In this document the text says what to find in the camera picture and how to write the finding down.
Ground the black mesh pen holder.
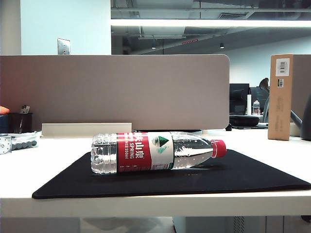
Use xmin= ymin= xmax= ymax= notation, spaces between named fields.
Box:
xmin=7 ymin=112 xmax=34 ymax=134

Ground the white cable tray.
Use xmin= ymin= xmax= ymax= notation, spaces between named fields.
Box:
xmin=41 ymin=122 xmax=133 ymax=139

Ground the beige partition behind cardboard box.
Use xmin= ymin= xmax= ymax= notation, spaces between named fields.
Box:
xmin=290 ymin=53 xmax=311 ymax=137

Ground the tall brown cardboard box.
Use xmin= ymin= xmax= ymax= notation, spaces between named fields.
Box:
xmin=268 ymin=53 xmax=294 ymax=141

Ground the grey watering can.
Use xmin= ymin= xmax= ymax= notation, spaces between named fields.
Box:
xmin=290 ymin=93 xmax=311 ymax=141

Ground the black mouse pad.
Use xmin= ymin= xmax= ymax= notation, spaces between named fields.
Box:
xmin=32 ymin=148 xmax=311 ymax=200

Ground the silver metal part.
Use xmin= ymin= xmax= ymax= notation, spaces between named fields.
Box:
xmin=0 ymin=134 xmax=12 ymax=155

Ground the ceiling light strip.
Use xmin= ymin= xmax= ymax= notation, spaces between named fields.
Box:
xmin=111 ymin=18 xmax=311 ymax=28

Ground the black round pouch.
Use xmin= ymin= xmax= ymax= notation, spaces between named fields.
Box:
xmin=229 ymin=115 xmax=260 ymax=127

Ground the bag of grey discs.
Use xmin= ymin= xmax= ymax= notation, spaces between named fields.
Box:
xmin=9 ymin=132 xmax=39 ymax=151

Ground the beige desk partition panel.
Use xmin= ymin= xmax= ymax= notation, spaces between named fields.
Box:
xmin=0 ymin=54 xmax=230 ymax=133

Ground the metal wall switch plate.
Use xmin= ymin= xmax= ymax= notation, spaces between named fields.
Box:
xmin=57 ymin=38 xmax=71 ymax=55

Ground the clear plastic water bottle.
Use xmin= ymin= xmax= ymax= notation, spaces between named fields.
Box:
xmin=90 ymin=132 xmax=227 ymax=175

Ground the dark blue object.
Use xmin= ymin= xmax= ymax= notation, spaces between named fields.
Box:
xmin=0 ymin=114 xmax=9 ymax=133

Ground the grey office chair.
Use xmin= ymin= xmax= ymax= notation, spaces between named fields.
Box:
xmin=259 ymin=77 xmax=270 ymax=123

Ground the black computer monitor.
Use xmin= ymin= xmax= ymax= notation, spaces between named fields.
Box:
xmin=229 ymin=83 xmax=250 ymax=115
xmin=250 ymin=86 xmax=270 ymax=114

